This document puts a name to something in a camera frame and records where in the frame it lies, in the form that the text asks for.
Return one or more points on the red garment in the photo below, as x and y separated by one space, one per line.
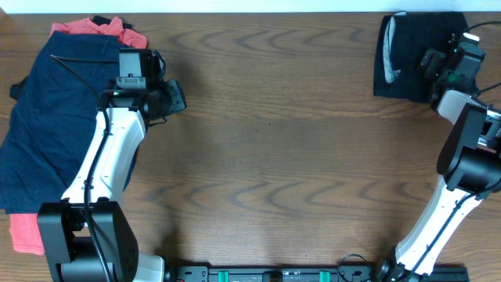
23 226

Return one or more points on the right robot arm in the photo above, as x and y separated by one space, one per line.
468 166

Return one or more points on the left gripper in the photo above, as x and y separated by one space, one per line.
177 103

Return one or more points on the navy blue garment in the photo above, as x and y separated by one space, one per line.
54 119

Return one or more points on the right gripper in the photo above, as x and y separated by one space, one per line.
431 63

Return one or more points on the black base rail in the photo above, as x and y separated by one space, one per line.
354 273

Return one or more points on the black shorts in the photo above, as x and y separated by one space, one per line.
402 42

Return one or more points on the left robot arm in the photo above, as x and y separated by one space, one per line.
86 235

